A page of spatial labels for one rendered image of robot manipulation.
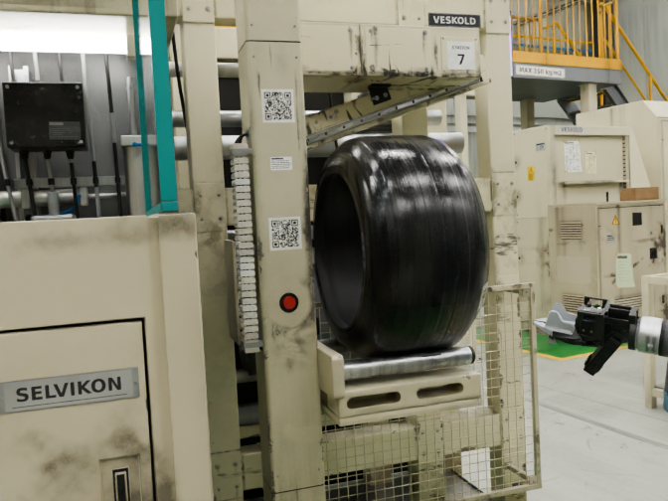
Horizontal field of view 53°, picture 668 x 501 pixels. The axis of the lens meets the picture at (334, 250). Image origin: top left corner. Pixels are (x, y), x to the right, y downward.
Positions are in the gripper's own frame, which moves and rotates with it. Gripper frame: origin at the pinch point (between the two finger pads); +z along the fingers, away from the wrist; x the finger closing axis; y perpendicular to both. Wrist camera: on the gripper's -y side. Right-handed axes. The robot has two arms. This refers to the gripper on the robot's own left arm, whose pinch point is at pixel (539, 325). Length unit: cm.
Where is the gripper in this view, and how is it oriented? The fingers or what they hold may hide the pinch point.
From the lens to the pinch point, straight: 155.8
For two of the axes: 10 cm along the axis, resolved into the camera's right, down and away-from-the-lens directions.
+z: -8.5, -1.1, 5.1
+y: -1.2, -9.1, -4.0
